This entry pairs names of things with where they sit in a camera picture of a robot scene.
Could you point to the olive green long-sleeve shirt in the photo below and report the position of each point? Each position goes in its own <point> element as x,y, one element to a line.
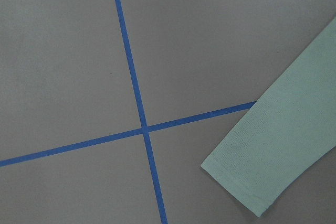
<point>289,128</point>

